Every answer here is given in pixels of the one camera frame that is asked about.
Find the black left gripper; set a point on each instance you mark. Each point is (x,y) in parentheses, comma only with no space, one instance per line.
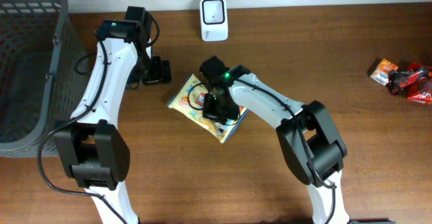
(161,71)

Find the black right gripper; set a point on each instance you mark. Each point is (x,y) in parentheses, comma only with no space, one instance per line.
(208,111)

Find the beige snack bag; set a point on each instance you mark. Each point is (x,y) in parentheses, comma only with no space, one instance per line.
(189,101)

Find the small orange tissue pack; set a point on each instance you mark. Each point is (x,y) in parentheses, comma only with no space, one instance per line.
(380,73)

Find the black and red snack packet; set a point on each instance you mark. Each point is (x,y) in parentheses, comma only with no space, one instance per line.
(398,81)

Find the red candy bag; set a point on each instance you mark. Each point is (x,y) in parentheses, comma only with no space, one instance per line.
(420,91)

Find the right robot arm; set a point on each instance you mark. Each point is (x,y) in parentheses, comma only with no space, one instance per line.
(312,147)

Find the white barcode scanner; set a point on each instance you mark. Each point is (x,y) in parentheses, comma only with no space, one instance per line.
(213,20)

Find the grey plastic mesh basket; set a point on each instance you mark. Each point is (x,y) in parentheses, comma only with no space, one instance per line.
(39,86)

